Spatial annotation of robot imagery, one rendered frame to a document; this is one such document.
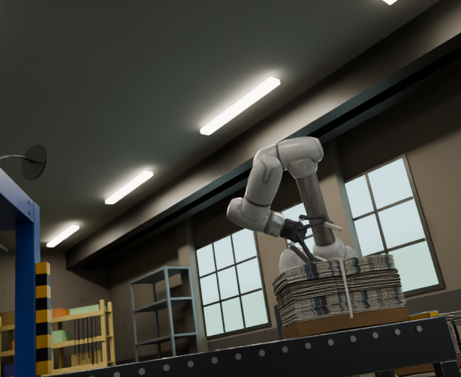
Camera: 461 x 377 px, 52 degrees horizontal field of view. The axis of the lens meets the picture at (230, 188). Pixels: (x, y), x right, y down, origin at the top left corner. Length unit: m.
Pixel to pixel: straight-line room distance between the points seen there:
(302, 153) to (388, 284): 0.78
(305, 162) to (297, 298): 0.80
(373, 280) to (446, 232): 3.59
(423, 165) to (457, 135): 0.45
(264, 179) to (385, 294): 0.55
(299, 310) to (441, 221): 3.78
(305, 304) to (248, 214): 0.38
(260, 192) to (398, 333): 0.63
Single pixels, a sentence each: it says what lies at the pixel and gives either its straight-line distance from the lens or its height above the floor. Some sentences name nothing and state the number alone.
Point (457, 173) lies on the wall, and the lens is 5.23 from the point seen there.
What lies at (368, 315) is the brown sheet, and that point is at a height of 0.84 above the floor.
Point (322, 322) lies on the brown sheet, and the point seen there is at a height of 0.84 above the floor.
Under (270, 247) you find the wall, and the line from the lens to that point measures 6.67.
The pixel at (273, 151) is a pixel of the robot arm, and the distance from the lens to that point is 2.22.
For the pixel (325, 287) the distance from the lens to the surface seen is 1.62.
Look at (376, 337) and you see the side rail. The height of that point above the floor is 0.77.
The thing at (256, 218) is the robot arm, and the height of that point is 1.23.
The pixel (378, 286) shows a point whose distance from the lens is 1.67.
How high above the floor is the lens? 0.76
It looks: 20 degrees up
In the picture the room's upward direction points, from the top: 9 degrees counter-clockwise
